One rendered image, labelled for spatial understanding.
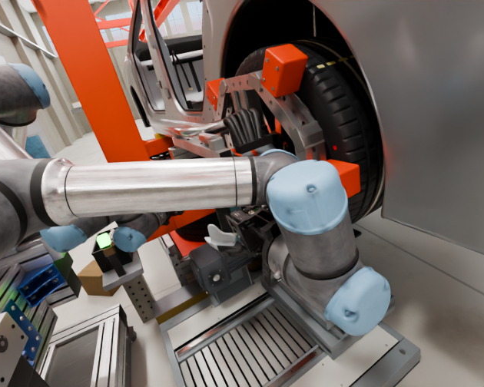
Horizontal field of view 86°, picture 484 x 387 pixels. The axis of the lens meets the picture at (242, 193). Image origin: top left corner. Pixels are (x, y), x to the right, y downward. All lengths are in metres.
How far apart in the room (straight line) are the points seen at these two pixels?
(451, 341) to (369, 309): 1.13
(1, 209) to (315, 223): 0.33
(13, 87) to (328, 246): 0.79
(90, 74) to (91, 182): 0.83
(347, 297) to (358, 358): 0.94
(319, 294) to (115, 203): 0.28
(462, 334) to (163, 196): 1.34
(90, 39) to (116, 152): 0.40
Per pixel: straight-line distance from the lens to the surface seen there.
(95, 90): 1.18
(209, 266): 1.23
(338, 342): 1.16
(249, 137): 0.62
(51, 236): 0.64
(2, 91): 0.85
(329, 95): 0.68
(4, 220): 0.39
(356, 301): 0.30
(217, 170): 0.36
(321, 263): 0.29
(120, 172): 0.38
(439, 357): 1.39
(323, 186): 0.25
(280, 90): 0.68
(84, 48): 1.19
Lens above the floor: 1.12
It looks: 24 degrees down
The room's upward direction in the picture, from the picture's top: 14 degrees counter-clockwise
